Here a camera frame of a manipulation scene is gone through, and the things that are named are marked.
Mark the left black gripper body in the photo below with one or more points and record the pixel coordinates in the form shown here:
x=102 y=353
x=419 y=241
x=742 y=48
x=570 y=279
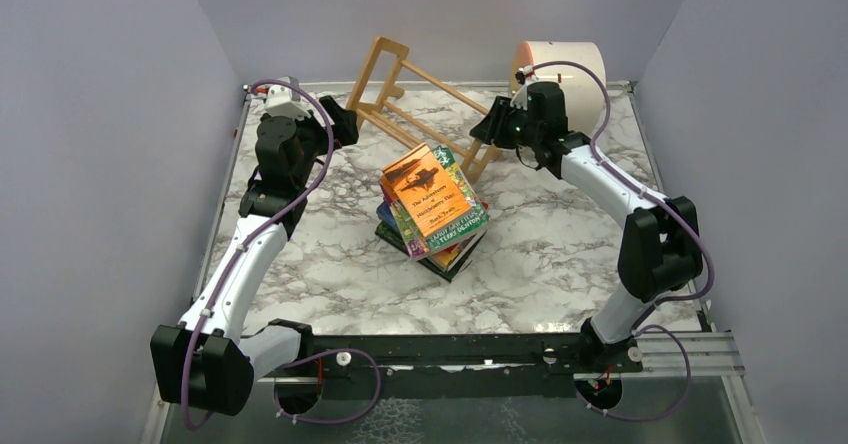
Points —
x=314 y=137

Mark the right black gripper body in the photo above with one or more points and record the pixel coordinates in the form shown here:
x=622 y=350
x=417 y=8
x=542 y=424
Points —
x=513 y=130

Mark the wooden book rack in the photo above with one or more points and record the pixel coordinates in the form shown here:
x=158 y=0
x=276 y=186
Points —
x=412 y=106

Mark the orange Huckleberry Finn book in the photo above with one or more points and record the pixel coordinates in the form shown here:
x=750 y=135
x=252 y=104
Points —
x=425 y=182

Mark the green 104-storey treehouse book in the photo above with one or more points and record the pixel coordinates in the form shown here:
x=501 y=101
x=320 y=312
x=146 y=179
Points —
x=475 y=220

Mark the orange 78-storey treehouse book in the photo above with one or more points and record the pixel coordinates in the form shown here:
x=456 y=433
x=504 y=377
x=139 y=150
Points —
x=447 y=258

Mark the purple 117-storey treehouse book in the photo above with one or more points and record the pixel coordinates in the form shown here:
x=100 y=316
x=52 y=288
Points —
x=415 y=244

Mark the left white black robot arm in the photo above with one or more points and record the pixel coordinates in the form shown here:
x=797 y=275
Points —
x=205 y=362

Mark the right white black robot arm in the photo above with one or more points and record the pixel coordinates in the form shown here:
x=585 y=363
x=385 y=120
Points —
x=658 y=253

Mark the white cylindrical drum box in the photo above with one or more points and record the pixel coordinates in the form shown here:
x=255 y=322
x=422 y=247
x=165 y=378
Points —
x=584 y=102

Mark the blue sunset cover book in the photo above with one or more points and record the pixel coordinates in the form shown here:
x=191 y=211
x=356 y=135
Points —
x=383 y=211

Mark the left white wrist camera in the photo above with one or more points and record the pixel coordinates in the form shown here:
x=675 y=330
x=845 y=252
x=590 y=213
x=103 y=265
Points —
x=281 y=101

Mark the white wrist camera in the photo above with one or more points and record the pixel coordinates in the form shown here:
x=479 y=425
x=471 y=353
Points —
x=525 y=77
x=281 y=101

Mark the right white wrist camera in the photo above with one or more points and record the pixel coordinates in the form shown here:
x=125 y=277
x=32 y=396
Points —
x=525 y=77

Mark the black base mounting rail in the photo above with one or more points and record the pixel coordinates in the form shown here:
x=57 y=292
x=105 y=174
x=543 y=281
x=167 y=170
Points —
x=442 y=366

